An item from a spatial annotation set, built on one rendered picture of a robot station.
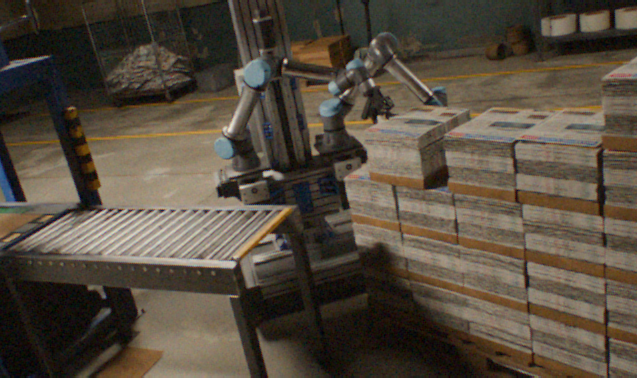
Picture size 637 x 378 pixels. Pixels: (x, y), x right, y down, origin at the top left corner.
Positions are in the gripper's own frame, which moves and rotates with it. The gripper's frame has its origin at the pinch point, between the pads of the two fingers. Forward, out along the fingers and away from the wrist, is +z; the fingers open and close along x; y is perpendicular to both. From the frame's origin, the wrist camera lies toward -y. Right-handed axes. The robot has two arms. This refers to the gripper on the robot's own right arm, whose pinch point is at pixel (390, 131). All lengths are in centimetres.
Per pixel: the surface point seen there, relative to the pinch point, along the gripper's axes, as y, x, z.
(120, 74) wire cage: -697, 267, -341
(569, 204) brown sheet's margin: 72, -20, 56
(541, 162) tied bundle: 71, -19, 39
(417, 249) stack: -3, -20, 50
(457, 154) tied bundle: 42, -19, 23
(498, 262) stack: 33, -19, 66
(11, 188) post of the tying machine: -185, -102, -88
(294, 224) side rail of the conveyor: -27, -51, 14
